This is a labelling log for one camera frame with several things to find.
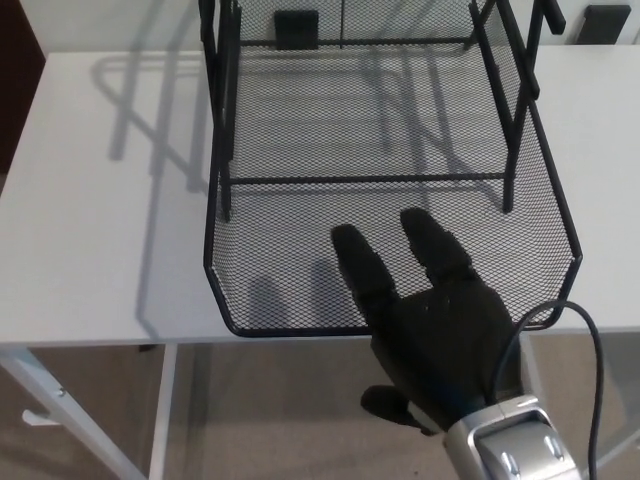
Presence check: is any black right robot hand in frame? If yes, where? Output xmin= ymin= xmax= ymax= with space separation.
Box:
xmin=330 ymin=207 xmax=524 ymax=437

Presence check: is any white desk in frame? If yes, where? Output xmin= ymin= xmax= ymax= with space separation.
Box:
xmin=0 ymin=47 xmax=640 ymax=480

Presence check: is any black mesh file tray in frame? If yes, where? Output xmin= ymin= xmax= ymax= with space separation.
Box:
xmin=202 ymin=38 xmax=584 ymax=338

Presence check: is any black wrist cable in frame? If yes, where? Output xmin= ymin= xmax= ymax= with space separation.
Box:
xmin=480 ymin=299 xmax=607 ymax=480

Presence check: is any dark brown wooden panel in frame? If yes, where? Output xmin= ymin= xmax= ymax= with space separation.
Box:
xmin=0 ymin=0 xmax=49 ymax=176

